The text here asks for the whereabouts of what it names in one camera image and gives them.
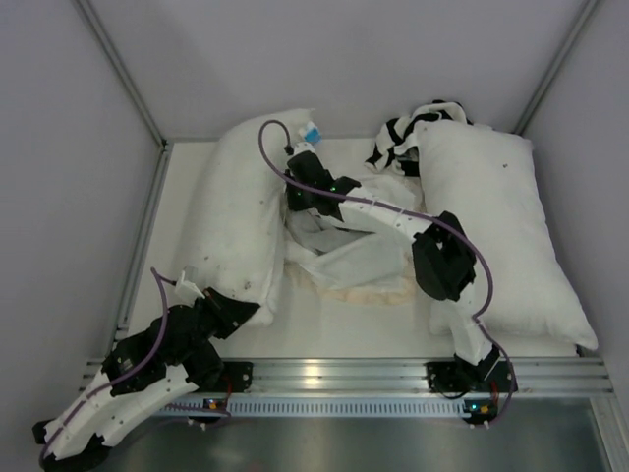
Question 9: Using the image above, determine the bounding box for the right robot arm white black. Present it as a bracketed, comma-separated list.
[284, 146, 500, 384]

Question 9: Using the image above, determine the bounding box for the aluminium mounting rail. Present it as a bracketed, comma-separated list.
[83, 357, 610, 394]

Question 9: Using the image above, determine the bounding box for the slotted grey cable duct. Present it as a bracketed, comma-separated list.
[151, 396, 497, 417]

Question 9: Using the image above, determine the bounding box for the purple cable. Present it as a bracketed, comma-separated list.
[258, 120, 520, 424]
[38, 267, 232, 461]

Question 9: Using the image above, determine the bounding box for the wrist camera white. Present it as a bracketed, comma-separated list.
[174, 269, 204, 305]
[284, 142, 315, 157]

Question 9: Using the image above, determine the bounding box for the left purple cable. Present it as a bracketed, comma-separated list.
[38, 267, 232, 461]

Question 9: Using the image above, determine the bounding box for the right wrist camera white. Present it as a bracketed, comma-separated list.
[284, 142, 315, 157]

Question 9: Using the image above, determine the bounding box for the bare white pillow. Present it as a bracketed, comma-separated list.
[415, 120, 599, 350]

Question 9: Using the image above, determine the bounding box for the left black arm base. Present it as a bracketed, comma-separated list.
[199, 361, 254, 393]

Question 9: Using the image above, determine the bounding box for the black white striped cloth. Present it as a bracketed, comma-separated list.
[365, 99, 474, 178]

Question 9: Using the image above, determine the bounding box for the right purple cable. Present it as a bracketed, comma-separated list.
[258, 120, 520, 424]

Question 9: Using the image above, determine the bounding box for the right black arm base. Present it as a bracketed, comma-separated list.
[426, 360, 518, 398]

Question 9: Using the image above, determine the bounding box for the aluminium frame post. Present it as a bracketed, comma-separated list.
[512, 0, 604, 136]
[72, 0, 168, 148]

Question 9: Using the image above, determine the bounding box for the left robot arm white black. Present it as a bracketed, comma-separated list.
[32, 288, 260, 471]

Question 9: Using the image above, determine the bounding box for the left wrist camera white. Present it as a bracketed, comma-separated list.
[174, 269, 204, 305]

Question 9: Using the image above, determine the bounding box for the right aluminium frame post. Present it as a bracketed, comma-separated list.
[512, 0, 604, 136]

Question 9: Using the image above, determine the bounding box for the left aluminium frame post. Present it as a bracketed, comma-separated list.
[72, 0, 168, 148]

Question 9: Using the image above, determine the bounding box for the grey cream ruffled pillowcase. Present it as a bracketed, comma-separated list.
[284, 208, 418, 306]

